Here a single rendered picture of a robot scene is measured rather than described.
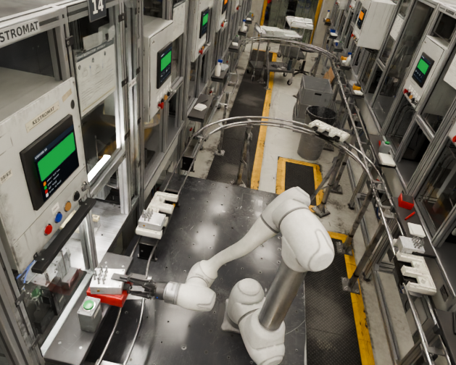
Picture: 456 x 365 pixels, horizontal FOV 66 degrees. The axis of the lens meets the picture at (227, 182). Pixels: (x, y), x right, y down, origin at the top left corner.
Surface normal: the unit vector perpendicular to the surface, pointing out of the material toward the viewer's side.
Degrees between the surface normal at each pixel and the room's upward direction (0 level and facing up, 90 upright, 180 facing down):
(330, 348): 0
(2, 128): 90
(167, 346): 0
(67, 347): 0
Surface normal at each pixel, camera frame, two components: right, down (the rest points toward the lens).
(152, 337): 0.14, -0.80
